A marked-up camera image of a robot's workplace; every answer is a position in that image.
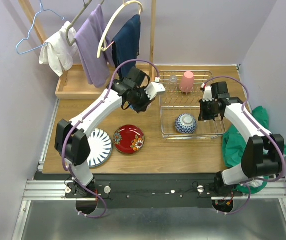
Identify blue white patterned bowl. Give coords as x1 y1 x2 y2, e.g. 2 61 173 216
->
174 113 197 134

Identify pink cup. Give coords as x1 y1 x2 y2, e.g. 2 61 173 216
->
179 71 194 93

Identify clear drinking glass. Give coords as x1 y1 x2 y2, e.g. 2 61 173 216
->
167 75 178 91

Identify red floral plate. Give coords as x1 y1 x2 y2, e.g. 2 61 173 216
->
112 124 145 155

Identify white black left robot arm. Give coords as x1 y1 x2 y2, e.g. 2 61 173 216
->
54 67 165 198

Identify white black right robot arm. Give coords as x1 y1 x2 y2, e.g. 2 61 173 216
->
198 81 285 196

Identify wooden clothes rack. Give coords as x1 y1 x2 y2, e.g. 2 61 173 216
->
19 0 156 100

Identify green cloth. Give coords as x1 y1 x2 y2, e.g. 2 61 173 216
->
221 106 286 194

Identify purple cloth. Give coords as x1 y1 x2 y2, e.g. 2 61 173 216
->
75 4 114 88

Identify navy blue cloth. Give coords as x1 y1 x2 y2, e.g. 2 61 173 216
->
112 14 141 68

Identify white blue striped plate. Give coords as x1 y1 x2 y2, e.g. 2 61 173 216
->
87 128 113 169

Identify cream wooden hanger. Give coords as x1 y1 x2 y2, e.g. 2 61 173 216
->
96 0 144 59

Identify white cloth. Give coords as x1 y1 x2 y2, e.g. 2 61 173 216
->
38 21 78 77

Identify grey hanger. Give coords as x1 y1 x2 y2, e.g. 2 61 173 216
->
65 0 96 47

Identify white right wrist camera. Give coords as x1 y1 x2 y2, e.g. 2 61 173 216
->
201 83 213 102

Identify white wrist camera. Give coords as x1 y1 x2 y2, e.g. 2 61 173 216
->
201 83 213 102
144 77 166 100

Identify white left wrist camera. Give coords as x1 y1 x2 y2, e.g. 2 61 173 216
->
144 77 166 100

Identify metal wire dish rack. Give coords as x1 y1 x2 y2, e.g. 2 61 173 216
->
159 70 226 140

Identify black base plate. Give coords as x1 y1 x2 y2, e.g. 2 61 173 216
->
65 173 243 210

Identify blue wire hanger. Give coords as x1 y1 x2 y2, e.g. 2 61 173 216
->
16 0 65 55

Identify aluminium rail frame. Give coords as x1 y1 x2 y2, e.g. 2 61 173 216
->
13 99 286 240

